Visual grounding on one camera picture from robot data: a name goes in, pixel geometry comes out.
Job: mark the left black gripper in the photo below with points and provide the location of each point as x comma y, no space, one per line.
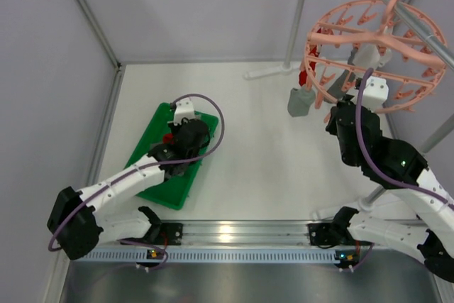
176,131

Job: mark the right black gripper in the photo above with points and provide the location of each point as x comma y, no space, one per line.
335,118

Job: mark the dark grey sock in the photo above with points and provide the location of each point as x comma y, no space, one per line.
336,89

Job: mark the light grey sock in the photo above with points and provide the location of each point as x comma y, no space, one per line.
300,101

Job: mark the red santa sock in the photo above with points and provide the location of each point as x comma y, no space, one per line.
313,51

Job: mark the pink round clip hanger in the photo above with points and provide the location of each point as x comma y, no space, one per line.
408,64

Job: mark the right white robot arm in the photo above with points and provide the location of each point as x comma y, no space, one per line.
403,172

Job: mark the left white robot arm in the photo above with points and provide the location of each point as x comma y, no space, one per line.
82,219

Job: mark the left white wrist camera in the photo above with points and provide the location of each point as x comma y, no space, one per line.
183,110

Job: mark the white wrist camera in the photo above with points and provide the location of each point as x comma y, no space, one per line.
375,93
183,110

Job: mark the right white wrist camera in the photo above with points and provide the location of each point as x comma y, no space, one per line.
375,93

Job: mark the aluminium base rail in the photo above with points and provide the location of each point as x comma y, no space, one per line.
227,233

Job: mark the left black mount plate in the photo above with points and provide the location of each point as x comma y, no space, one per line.
170,234

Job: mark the black mount plate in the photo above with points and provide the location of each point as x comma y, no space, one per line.
320,235
170,234

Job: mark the right black mount plate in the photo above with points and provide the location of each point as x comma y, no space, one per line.
320,235

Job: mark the slotted white cable duct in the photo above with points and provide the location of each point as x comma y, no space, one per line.
219,255

